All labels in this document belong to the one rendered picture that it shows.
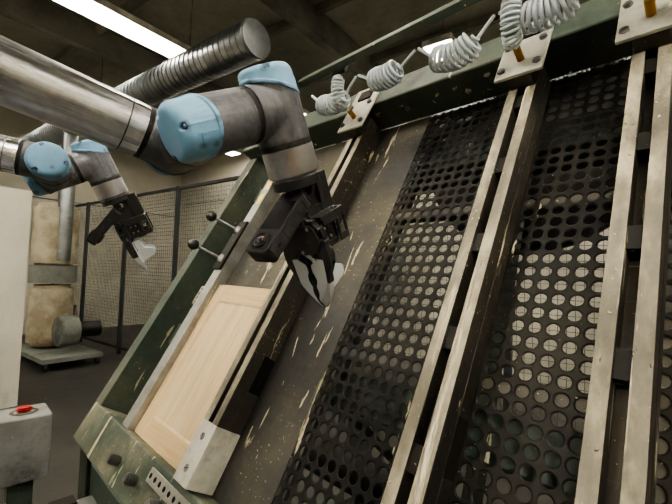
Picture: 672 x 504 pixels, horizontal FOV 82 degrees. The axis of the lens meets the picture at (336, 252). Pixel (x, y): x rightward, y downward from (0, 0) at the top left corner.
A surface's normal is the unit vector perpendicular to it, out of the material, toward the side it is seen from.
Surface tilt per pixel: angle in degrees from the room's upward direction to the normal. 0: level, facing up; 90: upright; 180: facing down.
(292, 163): 109
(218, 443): 90
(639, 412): 60
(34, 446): 90
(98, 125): 133
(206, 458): 90
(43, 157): 90
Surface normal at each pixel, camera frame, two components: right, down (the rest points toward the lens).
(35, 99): 0.34, 0.66
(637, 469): -0.59, -0.55
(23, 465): 0.71, -0.01
